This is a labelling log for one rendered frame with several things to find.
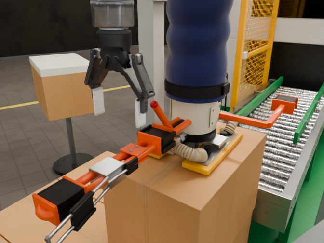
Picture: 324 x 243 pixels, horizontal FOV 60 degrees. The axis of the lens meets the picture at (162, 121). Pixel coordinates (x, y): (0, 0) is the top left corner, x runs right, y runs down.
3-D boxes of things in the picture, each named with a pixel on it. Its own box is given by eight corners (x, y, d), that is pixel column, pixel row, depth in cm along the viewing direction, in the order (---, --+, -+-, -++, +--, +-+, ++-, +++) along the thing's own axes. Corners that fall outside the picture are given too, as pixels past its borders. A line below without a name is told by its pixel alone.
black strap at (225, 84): (183, 78, 116) (184, 68, 115) (237, 87, 105) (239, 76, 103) (152, 91, 99) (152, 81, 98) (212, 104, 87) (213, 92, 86)
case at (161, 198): (185, 179, 159) (187, 114, 143) (255, 207, 138) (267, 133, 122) (108, 249, 114) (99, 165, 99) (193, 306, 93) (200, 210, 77)
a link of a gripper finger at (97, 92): (93, 89, 69) (91, 88, 69) (96, 115, 71) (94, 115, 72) (102, 86, 71) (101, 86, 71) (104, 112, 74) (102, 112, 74)
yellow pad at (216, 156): (220, 131, 122) (221, 120, 120) (243, 137, 117) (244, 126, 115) (181, 167, 96) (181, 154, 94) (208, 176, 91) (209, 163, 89)
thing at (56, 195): (67, 192, 66) (64, 175, 64) (89, 204, 63) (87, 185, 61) (35, 213, 60) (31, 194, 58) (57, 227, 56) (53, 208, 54)
